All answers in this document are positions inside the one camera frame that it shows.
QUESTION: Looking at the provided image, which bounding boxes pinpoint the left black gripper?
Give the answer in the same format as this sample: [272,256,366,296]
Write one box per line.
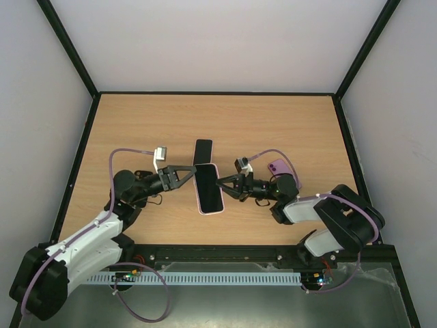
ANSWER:
[130,166,197,204]

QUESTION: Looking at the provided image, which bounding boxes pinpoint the black phone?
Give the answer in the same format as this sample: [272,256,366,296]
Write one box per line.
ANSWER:
[195,164,223,213]
[193,139,213,165]

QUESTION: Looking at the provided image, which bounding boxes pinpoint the pink phone case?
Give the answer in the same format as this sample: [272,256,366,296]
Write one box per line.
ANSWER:
[193,163,225,216]
[192,138,214,166]

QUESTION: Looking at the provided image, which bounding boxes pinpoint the purple phone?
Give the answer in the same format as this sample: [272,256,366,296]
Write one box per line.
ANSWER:
[267,159,302,189]

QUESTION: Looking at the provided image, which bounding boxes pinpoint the black phone case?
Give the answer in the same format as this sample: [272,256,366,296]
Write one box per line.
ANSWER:
[135,170,152,178]

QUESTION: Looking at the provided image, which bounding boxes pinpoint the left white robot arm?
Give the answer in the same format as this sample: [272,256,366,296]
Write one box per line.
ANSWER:
[9,165,197,320]

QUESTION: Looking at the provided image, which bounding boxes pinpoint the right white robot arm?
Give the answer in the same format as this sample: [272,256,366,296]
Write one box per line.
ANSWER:
[216,172,385,268]

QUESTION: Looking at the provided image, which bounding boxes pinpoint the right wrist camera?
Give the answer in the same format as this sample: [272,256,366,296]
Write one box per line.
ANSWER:
[234,157,253,175]

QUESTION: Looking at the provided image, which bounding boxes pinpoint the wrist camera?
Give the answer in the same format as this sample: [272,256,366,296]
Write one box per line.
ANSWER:
[153,146,167,172]
[234,157,253,175]

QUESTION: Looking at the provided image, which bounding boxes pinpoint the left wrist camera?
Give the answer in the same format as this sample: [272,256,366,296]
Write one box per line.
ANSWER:
[153,146,167,172]

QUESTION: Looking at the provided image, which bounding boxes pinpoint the black aluminium frame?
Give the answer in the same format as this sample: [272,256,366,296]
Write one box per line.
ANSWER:
[0,0,437,328]

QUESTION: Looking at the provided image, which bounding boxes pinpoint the white slotted cable duct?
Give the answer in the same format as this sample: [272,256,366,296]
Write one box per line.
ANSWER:
[85,272,301,286]

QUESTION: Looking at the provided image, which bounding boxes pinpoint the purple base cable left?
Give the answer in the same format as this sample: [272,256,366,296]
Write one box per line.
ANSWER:
[111,262,171,323]

